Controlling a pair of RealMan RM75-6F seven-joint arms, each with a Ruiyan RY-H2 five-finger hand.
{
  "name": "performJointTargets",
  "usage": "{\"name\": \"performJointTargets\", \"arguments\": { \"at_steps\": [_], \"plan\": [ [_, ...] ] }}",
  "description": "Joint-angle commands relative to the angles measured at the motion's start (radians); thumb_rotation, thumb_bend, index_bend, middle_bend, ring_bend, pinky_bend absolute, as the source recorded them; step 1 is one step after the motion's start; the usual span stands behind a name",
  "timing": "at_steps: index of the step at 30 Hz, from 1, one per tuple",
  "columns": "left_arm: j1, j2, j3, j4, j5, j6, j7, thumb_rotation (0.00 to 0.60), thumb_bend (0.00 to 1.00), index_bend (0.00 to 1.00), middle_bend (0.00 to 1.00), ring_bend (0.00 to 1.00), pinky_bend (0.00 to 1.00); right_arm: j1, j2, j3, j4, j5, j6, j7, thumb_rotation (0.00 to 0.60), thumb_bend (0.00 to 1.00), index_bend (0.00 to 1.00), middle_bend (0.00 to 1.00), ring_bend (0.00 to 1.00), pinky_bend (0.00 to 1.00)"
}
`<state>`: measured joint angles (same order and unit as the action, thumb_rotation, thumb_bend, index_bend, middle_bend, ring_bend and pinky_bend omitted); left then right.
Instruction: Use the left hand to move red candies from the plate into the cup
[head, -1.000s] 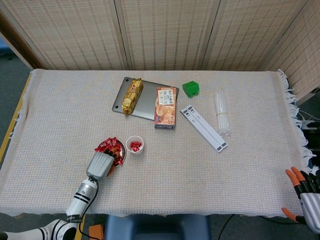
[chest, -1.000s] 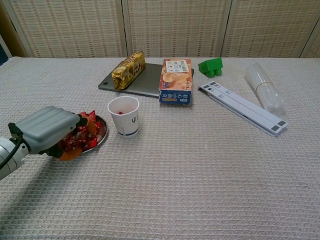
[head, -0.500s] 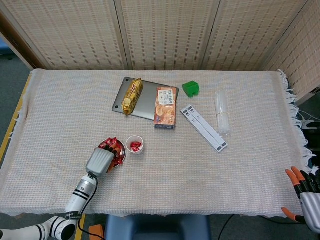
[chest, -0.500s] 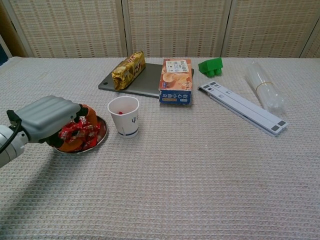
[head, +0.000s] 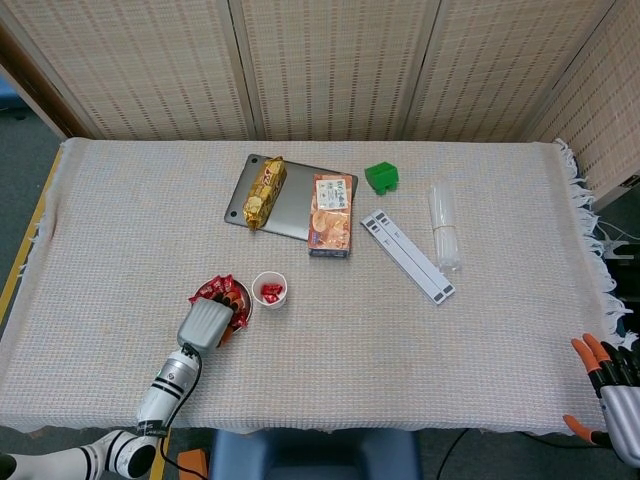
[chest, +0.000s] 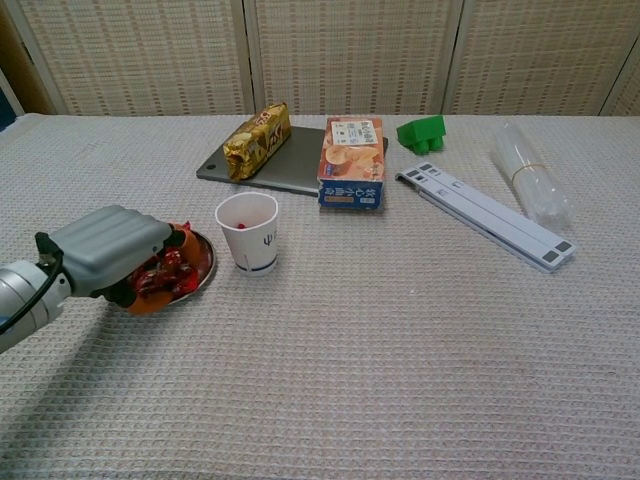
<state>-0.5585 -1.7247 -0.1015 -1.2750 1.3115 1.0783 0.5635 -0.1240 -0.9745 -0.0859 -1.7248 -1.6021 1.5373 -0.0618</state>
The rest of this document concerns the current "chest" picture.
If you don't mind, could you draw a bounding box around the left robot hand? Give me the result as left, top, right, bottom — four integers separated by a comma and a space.
49, 204, 201, 316

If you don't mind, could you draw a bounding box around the white paper cup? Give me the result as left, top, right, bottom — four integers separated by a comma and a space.
214, 191, 280, 277

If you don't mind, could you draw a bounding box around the round metal plate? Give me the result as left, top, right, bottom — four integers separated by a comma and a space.
164, 227, 219, 304

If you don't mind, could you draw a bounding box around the golden snack pack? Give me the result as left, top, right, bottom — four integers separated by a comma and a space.
222, 102, 293, 181

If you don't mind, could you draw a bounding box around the woven folding screen panel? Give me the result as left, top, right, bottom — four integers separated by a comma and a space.
599, 44, 640, 117
442, 0, 640, 117
9, 0, 251, 117
243, 0, 464, 117

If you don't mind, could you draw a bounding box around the brown wooden board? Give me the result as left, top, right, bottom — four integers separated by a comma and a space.
0, 4, 56, 117

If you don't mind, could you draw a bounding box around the grey laptop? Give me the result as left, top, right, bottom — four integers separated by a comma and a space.
196, 124, 390, 197

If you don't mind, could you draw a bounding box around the orange biscuit box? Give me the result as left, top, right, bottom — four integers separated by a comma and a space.
316, 116, 389, 211

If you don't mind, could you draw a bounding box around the beige waffle tablecloth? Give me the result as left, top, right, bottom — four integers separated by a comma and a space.
0, 113, 640, 480

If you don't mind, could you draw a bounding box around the green plastic block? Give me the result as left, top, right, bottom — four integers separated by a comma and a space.
396, 115, 446, 155

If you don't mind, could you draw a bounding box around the white folding laptop stand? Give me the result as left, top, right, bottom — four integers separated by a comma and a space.
394, 162, 579, 274

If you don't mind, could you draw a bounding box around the yellow rubber band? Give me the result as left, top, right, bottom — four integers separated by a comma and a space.
510, 162, 550, 182

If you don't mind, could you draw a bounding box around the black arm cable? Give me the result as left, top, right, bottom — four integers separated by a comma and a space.
0, 231, 65, 336

